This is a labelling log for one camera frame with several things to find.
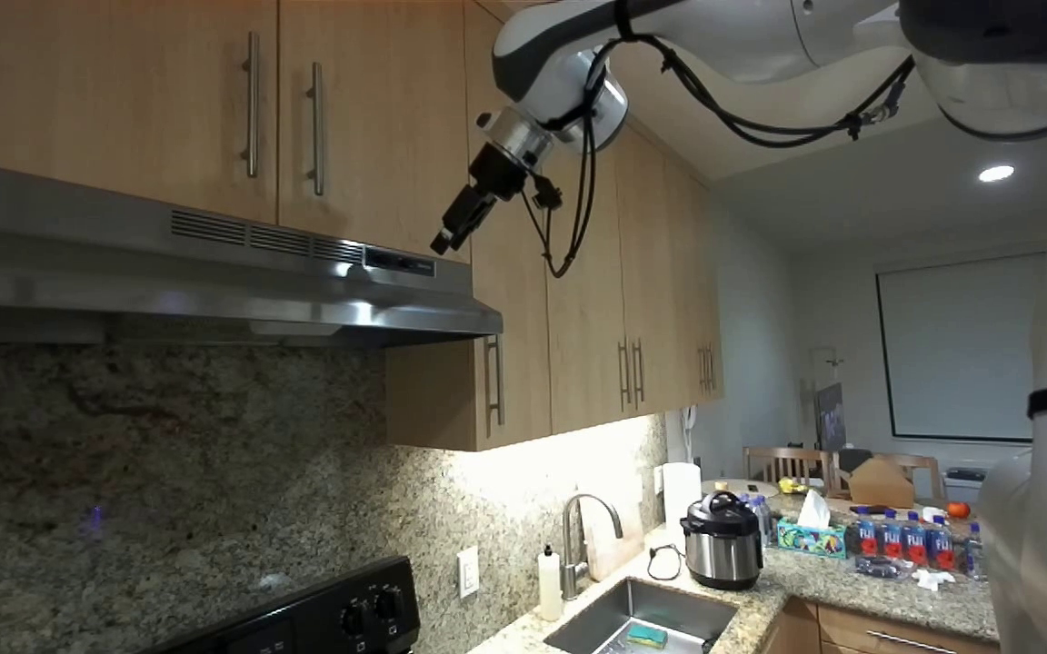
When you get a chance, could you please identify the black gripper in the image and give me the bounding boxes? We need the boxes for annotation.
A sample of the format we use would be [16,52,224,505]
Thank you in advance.
[429,144,529,255]

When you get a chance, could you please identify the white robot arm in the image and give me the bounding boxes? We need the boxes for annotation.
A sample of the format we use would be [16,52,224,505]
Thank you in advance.
[433,0,1047,654]

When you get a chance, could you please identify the recessed ceiling light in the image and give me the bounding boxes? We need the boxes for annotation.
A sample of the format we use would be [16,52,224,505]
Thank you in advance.
[978,164,1018,187]

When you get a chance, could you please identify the wooden cabinet door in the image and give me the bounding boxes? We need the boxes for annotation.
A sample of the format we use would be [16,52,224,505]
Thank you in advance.
[275,0,466,255]
[0,0,275,223]

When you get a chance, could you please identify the wooden corner upper cabinet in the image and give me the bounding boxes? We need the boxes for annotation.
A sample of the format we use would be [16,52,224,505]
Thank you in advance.
[382,0,726,456]

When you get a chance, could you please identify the left wooden upper cabinet door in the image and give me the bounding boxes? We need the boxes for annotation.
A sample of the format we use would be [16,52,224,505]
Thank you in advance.
[0,0,275,223]

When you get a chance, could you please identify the white paper towel roll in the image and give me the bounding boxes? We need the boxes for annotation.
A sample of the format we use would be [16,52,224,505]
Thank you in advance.
[653,460,701,525]

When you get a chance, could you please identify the chrome kitchen faucet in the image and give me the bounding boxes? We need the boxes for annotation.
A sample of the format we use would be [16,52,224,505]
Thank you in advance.
[560,490,624,599]

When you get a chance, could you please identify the white soap dispenser bottle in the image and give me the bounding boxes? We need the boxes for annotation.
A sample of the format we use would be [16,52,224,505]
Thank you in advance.
[539,546,565,619]

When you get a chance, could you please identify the wooden chair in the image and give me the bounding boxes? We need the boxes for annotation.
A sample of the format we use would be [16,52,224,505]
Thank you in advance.
[745,446,829,486]

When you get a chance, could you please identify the silver pressure cooker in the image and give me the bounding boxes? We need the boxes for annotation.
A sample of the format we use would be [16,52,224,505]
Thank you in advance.
[679,490,765,590]

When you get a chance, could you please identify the stainless steel sink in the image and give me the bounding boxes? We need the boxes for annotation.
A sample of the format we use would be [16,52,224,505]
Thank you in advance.
[547,579,736,654]

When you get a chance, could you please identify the stainless steel range hood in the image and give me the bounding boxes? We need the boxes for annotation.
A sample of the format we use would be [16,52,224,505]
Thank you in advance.
[0,170,501,349]

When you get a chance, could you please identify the tissue box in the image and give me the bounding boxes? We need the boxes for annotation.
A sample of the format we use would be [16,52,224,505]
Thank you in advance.
[773,490,847,560]

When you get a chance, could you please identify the brown paper bag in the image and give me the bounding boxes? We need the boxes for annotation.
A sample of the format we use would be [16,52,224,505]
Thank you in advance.
[850,457,915,509]

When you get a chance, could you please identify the pack of water bottles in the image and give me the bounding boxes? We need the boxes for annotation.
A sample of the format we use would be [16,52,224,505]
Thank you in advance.
[850,503,987,579]

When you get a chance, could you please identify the white wall outlet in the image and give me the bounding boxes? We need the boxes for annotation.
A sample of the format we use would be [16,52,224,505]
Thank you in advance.
[453,546,479,599]

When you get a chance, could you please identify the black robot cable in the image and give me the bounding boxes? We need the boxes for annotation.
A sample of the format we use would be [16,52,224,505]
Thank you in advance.
[515,0,1047,284]

